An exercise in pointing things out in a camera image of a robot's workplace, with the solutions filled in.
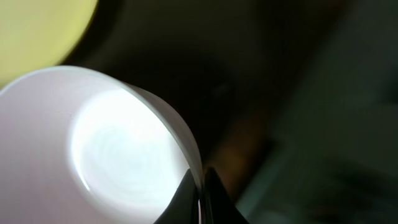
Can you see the white cup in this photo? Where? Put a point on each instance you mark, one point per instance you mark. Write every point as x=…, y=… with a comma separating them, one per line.
x=78, y=146

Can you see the dark brown serving tray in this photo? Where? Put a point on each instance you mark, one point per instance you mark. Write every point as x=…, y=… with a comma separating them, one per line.
x=227, y=67

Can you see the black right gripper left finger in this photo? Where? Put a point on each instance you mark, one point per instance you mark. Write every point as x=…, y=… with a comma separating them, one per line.
x=183, y=208

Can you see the grey dishwasher rack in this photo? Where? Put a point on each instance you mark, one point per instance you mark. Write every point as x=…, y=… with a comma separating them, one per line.
x=335, y=152

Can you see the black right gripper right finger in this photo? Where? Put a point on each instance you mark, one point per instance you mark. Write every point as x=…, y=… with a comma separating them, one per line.
x=216, y=206

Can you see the yellow plate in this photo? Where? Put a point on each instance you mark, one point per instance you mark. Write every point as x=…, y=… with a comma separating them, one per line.
x=37, y=34

